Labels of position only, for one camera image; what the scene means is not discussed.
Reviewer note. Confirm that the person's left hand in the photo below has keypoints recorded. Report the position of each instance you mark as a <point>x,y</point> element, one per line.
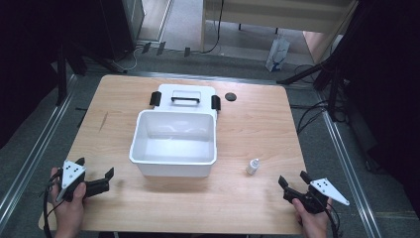
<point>70,214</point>

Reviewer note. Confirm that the white plastic storage box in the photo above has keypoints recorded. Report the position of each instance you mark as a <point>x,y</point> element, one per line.
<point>175,145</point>

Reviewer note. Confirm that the black round table grommet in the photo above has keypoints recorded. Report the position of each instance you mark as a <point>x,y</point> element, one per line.
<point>230,96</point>

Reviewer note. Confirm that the person's right hand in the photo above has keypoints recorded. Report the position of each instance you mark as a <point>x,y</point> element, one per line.
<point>312,223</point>

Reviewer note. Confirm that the black tape strip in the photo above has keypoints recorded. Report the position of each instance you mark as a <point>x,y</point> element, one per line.
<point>146,47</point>
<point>187,52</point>
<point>161,48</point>

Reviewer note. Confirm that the black tripod stand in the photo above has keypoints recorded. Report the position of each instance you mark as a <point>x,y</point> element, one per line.
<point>330,71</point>

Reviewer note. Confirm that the small white dropper bottle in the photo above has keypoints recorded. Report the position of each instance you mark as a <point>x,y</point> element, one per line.
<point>252,167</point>

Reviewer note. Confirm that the metal floor rail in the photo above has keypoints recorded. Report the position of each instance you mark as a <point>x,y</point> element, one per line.
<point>350,168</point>
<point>36,152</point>

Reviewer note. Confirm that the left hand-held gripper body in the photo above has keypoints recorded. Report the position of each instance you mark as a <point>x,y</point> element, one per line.
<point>70,175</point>

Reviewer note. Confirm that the dark cabinet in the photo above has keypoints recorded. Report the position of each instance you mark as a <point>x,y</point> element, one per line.
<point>124,26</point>

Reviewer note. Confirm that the black metal stand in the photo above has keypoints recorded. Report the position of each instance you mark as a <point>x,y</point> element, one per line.
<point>61,76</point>

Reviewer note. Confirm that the white and blue paper bag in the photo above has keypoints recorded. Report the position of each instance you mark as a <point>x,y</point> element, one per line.
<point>277,54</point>

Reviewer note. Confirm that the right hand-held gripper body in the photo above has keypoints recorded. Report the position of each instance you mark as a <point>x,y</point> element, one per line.
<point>317,195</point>

